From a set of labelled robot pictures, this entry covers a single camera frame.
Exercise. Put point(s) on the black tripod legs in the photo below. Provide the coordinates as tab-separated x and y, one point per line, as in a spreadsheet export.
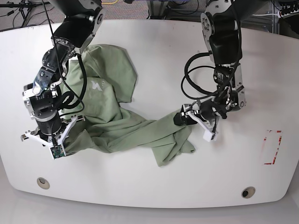
23	8

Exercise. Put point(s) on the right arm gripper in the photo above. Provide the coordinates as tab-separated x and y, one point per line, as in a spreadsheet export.
53	132

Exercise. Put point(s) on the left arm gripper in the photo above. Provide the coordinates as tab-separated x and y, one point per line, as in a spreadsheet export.
201	113

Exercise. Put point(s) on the left table cable grommet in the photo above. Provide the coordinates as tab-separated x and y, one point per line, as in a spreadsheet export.
43	183

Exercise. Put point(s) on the right table cable grommet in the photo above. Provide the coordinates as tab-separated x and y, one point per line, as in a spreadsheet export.
248	192

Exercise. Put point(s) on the table cable grommet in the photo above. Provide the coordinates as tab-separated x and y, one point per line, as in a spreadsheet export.
43	183
248	192

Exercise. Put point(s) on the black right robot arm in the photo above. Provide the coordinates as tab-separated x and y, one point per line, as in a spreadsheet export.
55	112

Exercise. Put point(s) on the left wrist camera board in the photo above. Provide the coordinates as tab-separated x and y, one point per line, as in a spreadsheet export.
214	137

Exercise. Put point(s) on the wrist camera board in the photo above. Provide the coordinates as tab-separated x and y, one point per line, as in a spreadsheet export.
214	137
57	151

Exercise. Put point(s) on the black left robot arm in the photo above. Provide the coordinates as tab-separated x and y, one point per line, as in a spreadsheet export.
221	27

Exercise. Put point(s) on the green polo shirt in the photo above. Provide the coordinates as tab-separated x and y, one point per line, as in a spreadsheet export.
109	128

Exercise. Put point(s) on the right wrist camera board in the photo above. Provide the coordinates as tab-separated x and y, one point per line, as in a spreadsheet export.
57	151

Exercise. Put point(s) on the red tape rectangle marker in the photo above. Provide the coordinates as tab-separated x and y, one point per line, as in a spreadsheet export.
271	145

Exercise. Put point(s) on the white power strip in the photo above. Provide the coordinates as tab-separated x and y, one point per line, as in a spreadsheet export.
288	11

